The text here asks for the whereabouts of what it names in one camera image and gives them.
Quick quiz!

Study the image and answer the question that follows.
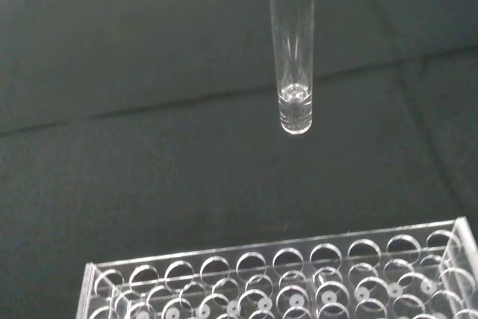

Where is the black bench cloth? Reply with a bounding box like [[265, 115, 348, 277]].
[[0, 0, 478, 319]]

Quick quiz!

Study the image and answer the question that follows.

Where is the clear plastic test tube rack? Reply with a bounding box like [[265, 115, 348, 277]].
[[78, 216, 478, 319]]

